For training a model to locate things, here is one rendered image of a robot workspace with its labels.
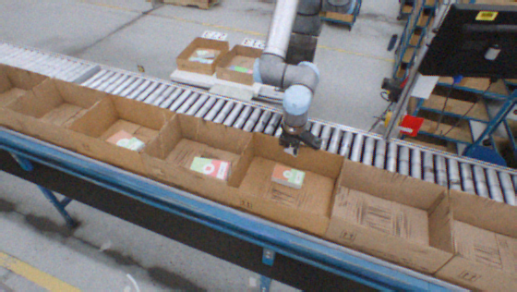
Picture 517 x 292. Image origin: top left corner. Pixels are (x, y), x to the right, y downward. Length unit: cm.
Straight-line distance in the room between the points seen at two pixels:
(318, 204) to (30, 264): 193
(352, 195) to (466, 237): 45
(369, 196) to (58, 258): 198
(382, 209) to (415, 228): 14
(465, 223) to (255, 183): 87
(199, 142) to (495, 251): 131
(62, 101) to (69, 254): 103
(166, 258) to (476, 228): 173
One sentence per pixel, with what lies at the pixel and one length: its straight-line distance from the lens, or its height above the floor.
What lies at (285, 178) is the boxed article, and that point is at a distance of 127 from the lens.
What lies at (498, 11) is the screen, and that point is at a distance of 149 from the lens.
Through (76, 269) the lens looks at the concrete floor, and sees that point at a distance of 235.
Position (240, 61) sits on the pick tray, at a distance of 242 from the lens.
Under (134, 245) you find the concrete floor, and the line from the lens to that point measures 228.
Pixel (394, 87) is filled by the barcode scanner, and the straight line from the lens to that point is 174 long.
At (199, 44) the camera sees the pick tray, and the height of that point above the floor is 78.
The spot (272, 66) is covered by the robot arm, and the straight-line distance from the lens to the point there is 108.
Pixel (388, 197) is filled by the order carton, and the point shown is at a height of 90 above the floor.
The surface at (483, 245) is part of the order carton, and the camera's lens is 147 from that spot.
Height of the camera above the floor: 192
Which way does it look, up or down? 45 degrees down
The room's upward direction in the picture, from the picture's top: 2 degrees clockwise
